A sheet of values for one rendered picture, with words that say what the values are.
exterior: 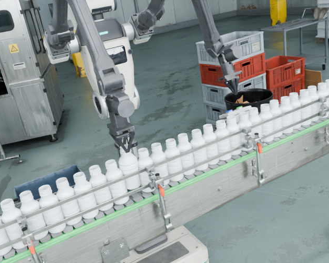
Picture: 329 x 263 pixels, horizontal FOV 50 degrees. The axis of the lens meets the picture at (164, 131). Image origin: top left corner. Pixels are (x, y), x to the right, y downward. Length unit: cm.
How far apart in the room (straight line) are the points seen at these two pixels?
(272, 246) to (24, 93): 353
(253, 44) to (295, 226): 195
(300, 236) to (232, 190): 121
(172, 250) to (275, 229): 84
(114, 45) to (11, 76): 319
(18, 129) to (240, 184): 389
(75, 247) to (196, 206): 49
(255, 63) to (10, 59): 292
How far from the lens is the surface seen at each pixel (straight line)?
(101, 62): 119
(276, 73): 429
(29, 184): 184
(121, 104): 112
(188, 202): 143
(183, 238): 229
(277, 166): 168
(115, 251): 137
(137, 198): 134
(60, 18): 156
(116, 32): 188
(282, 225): 277
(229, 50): 166
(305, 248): 260
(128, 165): 126
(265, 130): 160
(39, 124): 499
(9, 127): 507
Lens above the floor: 170
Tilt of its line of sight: 22 degrees down
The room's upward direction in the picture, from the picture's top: 10 degrees counter-clockwise
